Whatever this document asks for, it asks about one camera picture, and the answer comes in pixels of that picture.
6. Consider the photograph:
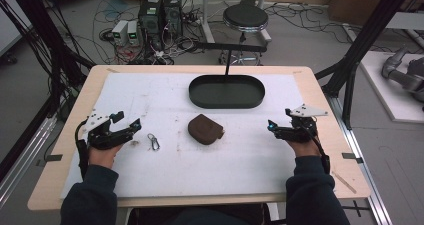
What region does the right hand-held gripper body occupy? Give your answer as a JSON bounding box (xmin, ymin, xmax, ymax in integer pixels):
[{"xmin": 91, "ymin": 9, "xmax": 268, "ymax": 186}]
[{"xmin": 281, "ymin": 103, "xmax": 330, "ymax": 144}]

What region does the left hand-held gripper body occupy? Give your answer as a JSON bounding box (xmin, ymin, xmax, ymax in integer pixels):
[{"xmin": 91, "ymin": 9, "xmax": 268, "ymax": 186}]
[{"xmin": 81, "ymin": 109, "xmax": 135, "ymax": 151}]

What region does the person's right hand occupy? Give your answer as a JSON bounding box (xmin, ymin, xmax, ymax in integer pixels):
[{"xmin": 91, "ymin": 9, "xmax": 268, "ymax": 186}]
[{"xmin": 286, "ymin": 138, "xmax": 323, "ymax": 159}]

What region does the person's left hand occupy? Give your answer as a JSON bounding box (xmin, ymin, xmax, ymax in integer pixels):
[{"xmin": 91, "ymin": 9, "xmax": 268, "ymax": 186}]
[{"xmin": 87, "ymin": 143, "xmax": 125, "ymax": 170}]

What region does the silver carabiner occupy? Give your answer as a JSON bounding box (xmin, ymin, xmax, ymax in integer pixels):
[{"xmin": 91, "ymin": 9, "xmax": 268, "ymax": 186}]
[{"xmin": 146, "ymin": 132, "xmax": 161, "ymax": 152}]

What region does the black tape piece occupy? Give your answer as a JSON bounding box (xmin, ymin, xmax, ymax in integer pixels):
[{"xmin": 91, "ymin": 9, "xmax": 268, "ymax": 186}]
[
  {"xmin": 341, "ymin": 152, "xmax": 365, "ymax": 165},
  {"xmin": 35, "ymin": 153, "xmax": 64, "ymax": 168}
]

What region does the black oval tray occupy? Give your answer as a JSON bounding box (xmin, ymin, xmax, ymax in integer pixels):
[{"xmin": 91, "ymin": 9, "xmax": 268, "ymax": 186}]
[{"xmin": 188, "ymin": 73, "xmax": 267, "ymax": 110}]

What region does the brown pouch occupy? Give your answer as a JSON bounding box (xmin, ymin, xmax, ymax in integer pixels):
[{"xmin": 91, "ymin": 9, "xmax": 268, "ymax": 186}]
[{"xmin": 187, "ymin": 113, "xmax": 225, "ymax": 146}]

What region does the white table mat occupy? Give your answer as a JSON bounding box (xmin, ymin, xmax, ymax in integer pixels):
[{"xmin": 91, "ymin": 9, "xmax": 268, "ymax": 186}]
[{"xmin": 59, "ymin": 71, "xmax": 305, "ymax": 200}]

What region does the grey power supply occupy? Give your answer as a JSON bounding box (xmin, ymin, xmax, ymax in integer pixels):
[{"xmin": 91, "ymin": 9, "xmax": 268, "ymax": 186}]
[
  {"xmin": 127, "ymin": 20, "xmax": 141, "ymax": 47},
  {"xmin": 111, "ymin": 19, "xmax": 130, "ymax": 47}
]

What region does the black T-shaped stand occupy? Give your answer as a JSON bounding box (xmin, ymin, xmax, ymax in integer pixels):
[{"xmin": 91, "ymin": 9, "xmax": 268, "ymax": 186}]
[{"xmin": 195, "ymin": 40, "xmax": 268, "ymax": 78}]

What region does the white floor board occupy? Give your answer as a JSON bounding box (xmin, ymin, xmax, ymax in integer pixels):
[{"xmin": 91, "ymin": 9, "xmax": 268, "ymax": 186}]
[{"xmin": 359, "ymin": 50, "xmax": 424, "ymax": 125}]

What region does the black computer tower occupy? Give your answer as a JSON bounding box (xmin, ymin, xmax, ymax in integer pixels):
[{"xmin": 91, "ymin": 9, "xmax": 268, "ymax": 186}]
[
  {"xmin": 162, "ymin": 0, "xmax": 184, "ymax": 39},
  {"xmin": 137, "ymin": 0, "xmax": 165, "ymax": 51}
]

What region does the black round stool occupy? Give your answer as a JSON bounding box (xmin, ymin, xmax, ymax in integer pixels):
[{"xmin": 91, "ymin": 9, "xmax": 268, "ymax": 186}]
[{"xmin": 219, "ymin": 0, "xmax": 273, "ymax": 66}]

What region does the person's lap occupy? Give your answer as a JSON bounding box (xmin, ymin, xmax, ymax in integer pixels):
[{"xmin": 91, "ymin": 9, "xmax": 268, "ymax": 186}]
[{"xmin": 127, "ymin": 203, "xmax": 272, "ymax": 225}]

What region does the cardboard box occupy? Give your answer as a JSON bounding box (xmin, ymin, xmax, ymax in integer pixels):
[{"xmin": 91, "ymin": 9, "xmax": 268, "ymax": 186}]
[{"xmin": 327, "ymin": 0, "xmax": 424, "ymax": 27}]

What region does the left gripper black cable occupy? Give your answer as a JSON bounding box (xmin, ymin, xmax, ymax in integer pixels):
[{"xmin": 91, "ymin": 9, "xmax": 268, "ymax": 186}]
[{"xmin": 74, "ymin": 119, "xmax": 90, "ymax": 180}]

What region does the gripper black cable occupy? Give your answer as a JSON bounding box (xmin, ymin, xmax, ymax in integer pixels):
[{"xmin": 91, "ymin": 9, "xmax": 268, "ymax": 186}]
[
  {"xmin": 299, "ymin": 117, "xmax": 332, "ymax": 175},
  {"xmin": 74, "ymin": 119, "xmax": 90, "ymax": 180}
]

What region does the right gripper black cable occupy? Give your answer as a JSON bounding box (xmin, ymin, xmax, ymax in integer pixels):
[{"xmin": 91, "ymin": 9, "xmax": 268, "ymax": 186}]
[{"xmin": 299, "ymin": 117, "xmax": 332, "ymax": 175}]

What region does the aluminium rail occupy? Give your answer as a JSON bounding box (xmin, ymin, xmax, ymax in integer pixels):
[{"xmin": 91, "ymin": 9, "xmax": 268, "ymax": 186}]
[
  {"xmin": 0, "ymin": 114, "xmax": 58, "ymax": 209},
  {"xmin": 325, "ymin": 94, "xmax": 395, "ymax": 225}
]

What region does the tangle of floor cables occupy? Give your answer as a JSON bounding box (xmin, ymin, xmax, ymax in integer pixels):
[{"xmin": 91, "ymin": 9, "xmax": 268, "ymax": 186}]
[{"xmin": 92, "ymin": 0, "xmax": 208, "ymax": 66}]

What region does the black frame post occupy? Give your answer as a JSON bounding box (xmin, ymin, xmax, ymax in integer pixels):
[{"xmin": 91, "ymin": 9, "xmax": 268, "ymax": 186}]
[
  {"xmin": 4, "ymin": 0, "xmax": 98, "ymax": 119},
  {"xmin": 314, "ymin": 0, "xmax": 414, "ymax": 130}
]

